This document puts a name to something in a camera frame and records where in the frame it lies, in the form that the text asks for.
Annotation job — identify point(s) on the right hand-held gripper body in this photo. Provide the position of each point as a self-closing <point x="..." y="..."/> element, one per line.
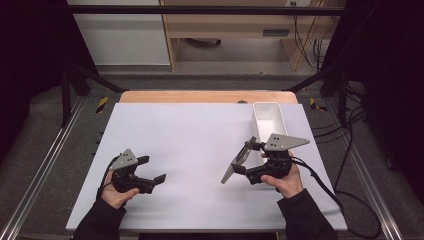
<point x="283" y="141"/>

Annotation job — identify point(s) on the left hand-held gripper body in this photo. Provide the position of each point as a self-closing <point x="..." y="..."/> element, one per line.
<point x="125" y="161"/>

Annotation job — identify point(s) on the gold patterned phone case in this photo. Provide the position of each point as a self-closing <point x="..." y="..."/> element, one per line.
<point x="240" y="156"/>

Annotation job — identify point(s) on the white plastic bin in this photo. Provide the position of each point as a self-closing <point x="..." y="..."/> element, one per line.
<point x="268" y="123"/>

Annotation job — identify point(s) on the person's left hand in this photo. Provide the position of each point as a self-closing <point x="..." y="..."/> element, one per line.
<point x="116" y="198"/>

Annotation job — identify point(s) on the person's right hand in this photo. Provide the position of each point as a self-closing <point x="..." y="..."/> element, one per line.
<point x="288" y="185"/>

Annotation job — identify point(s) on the yellow black tape marker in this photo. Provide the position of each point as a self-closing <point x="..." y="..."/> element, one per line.
<point x="316" y="105"/>
<point x="102" y="104"/>

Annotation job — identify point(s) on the black metal stand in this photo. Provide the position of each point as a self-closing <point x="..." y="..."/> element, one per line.
<point x="341" y="90"/>
<point x="66" y="93"/>

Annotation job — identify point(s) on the wooden desk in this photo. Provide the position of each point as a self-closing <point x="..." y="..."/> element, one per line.
<point x="216" y="25"/>

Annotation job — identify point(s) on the white cabinet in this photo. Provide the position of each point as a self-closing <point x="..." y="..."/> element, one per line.
<point x="123" y="33"/>

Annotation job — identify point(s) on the aluminium rail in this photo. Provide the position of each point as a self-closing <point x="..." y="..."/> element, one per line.
<point x="40" y="168"/>
<point x="383" y="203"/>

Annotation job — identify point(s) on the black horizontal frame bar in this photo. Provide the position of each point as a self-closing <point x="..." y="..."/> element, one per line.
<point x="206" y="10"/>

